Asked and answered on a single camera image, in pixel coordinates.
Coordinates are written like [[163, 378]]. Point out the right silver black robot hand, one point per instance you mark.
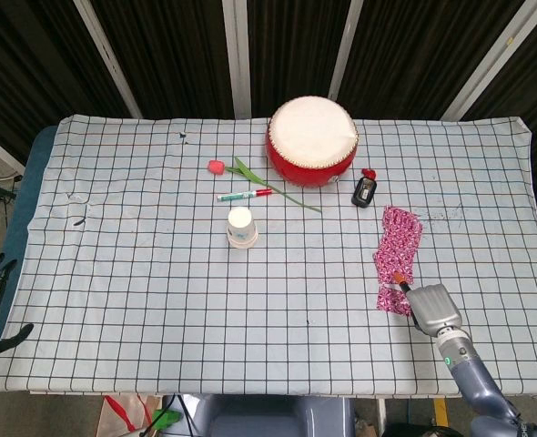
[[432, 309]]

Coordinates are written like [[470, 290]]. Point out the blue table pad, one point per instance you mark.
[[27, 191]]

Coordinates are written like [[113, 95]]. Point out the black car key fob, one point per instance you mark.
[[364, 193]]

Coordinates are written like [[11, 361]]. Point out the red key charm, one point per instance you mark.
[[369, 173]]

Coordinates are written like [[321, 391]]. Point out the white black grid tablecloth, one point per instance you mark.
[[159, 296]]

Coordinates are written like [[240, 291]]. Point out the grey robot torso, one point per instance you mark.
[[273, 416]]

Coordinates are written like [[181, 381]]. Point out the green plastic object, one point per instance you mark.
[[166, 419]]

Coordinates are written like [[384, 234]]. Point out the stacked white paper cups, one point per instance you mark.
[[241, 227]]

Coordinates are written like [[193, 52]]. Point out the red drum white skin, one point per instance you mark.
[[311, 132]]

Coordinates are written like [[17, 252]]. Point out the green white marker red cap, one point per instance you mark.
[[241, 196]]

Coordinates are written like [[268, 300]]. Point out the artificial pink tulip green stem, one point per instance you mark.
[[215, 166]]

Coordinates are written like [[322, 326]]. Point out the white frame post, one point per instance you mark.
[[0, 150], [487, 59], [347, 45], [107, 54], [237, 59]]

